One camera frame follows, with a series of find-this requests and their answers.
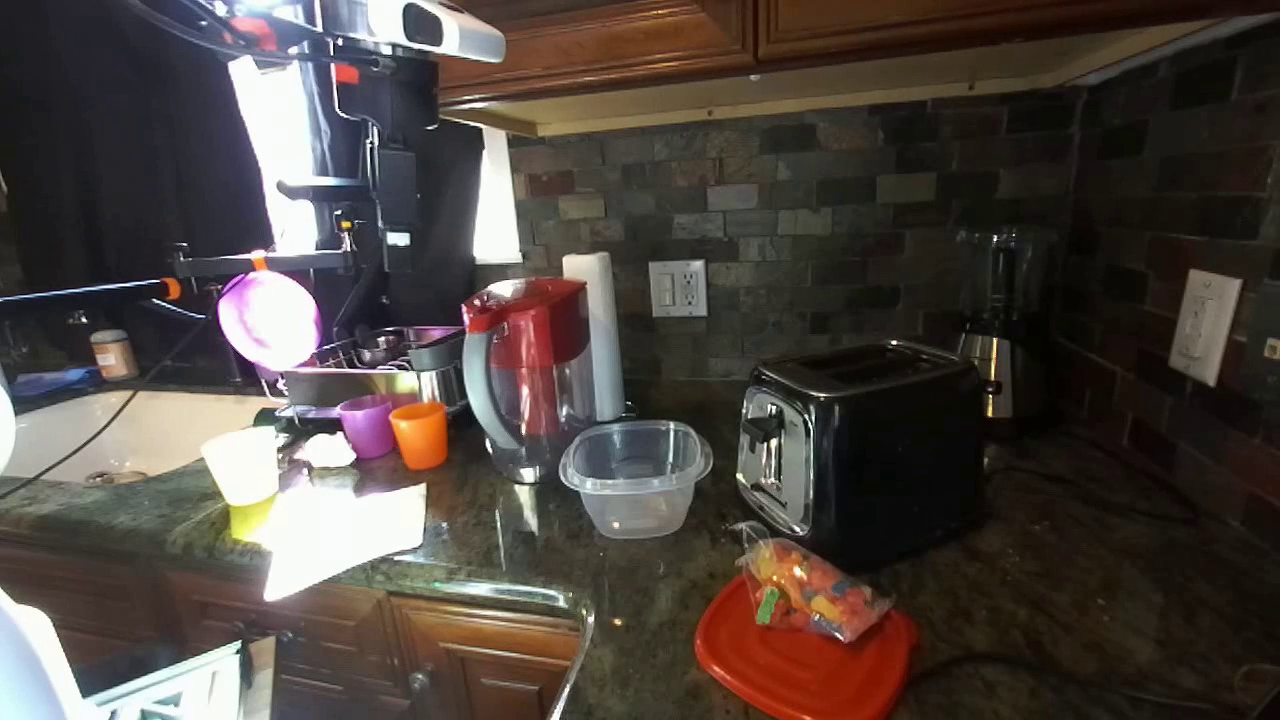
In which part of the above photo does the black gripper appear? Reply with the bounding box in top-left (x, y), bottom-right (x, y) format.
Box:
top-left (326, 54), bottom-right (453, 185)

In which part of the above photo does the small white jar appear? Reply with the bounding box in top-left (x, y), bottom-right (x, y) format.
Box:
top-left (85, 326), bottom-right (145, 387)

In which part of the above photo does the black chrome toaster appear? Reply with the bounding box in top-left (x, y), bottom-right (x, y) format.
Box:
top-left (732, 338), bottom-right (993, 573)

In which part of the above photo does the orange plastic cup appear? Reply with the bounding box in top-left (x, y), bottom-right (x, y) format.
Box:
top-left (383, 396), bottom-right (454, 477)

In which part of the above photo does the white paper sheet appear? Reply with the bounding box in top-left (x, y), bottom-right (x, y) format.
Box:
top-left (260, 473), bottom-right (431, 610)

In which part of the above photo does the white plastic cup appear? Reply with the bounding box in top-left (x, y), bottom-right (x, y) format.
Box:
top-left (197, 425), bottom-right (284, 513)

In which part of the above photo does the wooden upper cabinet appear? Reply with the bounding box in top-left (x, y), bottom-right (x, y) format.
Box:
top-left (431, 0), bottom-right (1280, 113)

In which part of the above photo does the white wall switch plate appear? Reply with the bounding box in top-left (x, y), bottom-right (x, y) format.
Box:
top-left (644, 257), bottom-right (713, 326)

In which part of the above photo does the purple plastic cup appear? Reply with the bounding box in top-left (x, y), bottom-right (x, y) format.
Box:
top-left (330, 394), bottom-right (405, 464)

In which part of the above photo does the yellow-green plastic cup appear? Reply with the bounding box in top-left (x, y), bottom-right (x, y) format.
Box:
top-left (219, 492), bottom-right (284, 550)

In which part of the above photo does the red lid water pitcher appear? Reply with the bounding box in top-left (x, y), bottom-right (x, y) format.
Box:
top-left (454, 271), bottom-right (600, 488)

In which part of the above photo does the red plate with food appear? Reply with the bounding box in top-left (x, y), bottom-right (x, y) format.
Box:
top-left (692, 573), bottom-right (926, 720)

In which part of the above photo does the white paper towel roll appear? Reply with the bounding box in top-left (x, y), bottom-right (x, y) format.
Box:
top-left (554, 247), bottom-right (629, 425)

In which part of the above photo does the dish rack with dishes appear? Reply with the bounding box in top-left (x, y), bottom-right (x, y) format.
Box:
top-left (270, 321), bottom-right (467, 415)

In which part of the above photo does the clear bag of gummy bears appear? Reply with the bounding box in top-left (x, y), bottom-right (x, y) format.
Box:
top-left (735, 538), bottom-right (899, 648)

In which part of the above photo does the white wire rack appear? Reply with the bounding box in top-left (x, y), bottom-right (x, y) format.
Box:
top-left (77, 636), bottom-right (253, 720)

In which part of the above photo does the white wall outlet plate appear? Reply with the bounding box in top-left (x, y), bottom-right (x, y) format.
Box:
top-left (1164, 264), bottom-right (1248, 394)

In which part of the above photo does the purple round bowl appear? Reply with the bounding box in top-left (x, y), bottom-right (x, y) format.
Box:
top-left (211, 264), bottom-right (324, 377)

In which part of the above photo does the thin black cable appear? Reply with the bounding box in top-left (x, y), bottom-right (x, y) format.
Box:
top-left (0, 314), bottom-right (211, 510)

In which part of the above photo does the clear plastic container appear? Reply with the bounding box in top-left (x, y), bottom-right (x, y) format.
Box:
top-left (554, 415), bottom-right (714, 544)

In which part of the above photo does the small white dish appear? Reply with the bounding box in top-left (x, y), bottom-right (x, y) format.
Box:
top-left (290, 427), bottom-right (360, 477)

